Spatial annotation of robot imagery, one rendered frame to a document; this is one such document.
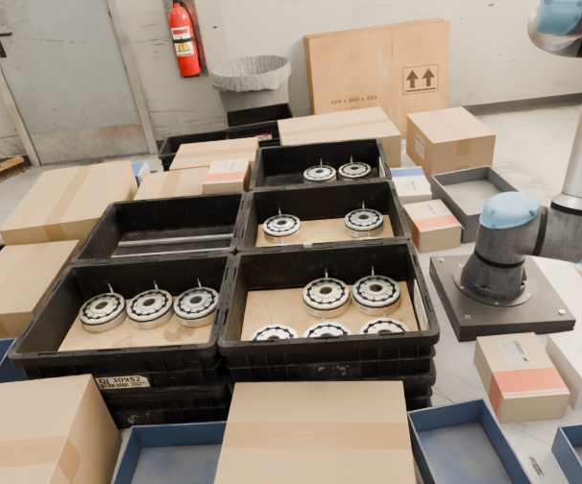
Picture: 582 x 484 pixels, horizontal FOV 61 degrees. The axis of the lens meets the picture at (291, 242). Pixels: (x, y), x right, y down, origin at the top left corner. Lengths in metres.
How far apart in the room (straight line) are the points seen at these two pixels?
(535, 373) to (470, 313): 0.22
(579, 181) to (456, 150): 0.71
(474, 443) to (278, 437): 0.39
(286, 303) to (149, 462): 0.42
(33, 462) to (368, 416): 0.53
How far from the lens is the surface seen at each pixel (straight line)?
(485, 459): 1.04
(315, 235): 1.35
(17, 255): 1.56
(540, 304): 1.31
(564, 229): 1.20
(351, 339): 0.90
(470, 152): 1.86
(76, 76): 4.35
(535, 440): 1.10
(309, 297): 1.10
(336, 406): 0.89
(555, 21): 0.79
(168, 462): 1.08
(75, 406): 0.97
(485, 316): 1.23
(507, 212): 1.17
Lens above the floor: 1.56
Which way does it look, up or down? 33 degrees down
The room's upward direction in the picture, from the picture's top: 7 degrees counter-clockwise
